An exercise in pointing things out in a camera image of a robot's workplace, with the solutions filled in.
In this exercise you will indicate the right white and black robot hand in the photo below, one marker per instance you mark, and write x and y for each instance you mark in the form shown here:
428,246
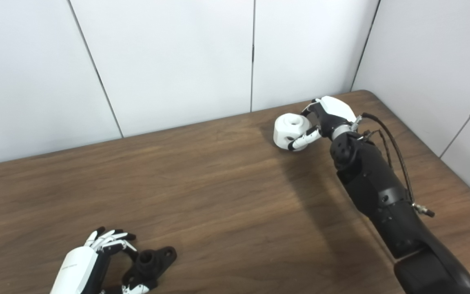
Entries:
337,110

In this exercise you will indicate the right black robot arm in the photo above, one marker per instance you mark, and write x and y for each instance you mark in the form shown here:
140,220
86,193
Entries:
386,204

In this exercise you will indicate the round white plastic piece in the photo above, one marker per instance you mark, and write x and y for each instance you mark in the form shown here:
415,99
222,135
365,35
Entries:
290,128

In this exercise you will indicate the black plastic flanged holder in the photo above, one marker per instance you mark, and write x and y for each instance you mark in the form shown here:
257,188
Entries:
153,261

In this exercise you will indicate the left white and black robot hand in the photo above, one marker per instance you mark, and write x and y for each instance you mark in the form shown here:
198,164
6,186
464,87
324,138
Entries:
76,269

